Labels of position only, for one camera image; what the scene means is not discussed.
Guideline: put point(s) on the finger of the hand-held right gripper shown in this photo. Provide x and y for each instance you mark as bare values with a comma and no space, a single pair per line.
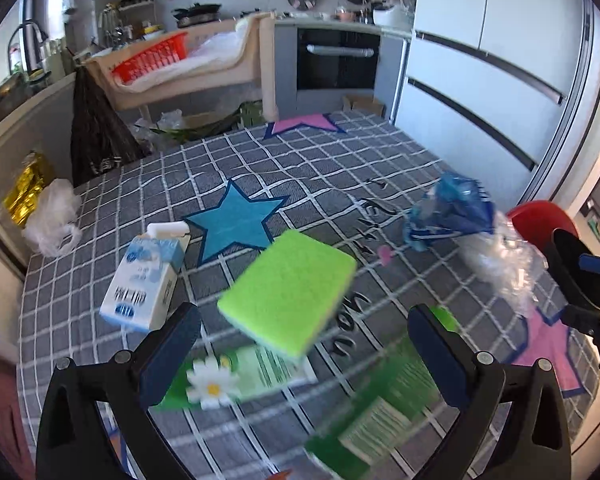
592,263
585,317

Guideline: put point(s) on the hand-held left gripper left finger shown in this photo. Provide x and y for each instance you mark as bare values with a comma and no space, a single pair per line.
167,355

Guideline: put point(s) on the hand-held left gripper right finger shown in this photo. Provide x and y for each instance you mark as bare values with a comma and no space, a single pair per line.
437,355

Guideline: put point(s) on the green sponge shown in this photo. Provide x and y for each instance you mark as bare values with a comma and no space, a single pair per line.
285,295

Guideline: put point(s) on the white and blue carton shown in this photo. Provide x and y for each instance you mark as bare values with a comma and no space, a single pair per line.
140,285

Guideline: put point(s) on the green cardboard box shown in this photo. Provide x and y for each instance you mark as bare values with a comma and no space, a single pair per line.
380,420

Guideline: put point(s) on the crumpled clear plastic bag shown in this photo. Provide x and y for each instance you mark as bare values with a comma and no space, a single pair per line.
500,260

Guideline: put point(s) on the green tube with daisy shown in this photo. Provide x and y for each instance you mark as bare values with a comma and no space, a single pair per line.
260,370

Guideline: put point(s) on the small pink scrap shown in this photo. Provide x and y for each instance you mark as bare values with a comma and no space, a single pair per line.
384,255

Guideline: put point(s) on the blue plastic packaging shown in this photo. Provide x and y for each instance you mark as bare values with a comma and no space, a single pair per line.
455,210

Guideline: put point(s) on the white plastic bag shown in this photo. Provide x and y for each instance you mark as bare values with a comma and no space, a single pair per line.
50,215

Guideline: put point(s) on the grey checked star tablecloth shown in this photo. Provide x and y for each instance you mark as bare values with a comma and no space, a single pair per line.
330,170

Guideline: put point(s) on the gold foil bag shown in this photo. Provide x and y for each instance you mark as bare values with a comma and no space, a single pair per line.
25,190

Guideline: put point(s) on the black garbage bag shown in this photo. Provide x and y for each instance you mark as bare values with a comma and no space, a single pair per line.
97,130

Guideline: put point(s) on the brown cardboard box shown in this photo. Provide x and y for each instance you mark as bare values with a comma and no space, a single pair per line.
362,105

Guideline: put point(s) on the white refrigerator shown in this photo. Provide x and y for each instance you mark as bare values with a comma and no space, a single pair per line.
505,10

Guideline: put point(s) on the beige baby cradle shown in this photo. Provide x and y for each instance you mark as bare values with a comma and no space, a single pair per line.
205,82

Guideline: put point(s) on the red plastic basket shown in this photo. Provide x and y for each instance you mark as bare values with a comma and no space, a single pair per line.
150,57

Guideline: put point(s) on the white cradle cloth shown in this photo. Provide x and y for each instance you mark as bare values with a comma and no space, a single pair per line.
215,50

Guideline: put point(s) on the black built-in oven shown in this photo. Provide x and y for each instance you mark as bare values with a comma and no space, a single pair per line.
337,60

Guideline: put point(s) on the white rice cooker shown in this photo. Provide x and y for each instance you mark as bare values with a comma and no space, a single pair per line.
390,15

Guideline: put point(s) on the black wok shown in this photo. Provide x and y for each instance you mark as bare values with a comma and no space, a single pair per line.
195,12

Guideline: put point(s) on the kitchen faucet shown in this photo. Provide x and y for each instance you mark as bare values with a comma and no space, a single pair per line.
29,35

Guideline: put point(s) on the pink pot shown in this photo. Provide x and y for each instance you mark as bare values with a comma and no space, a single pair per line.
344,14

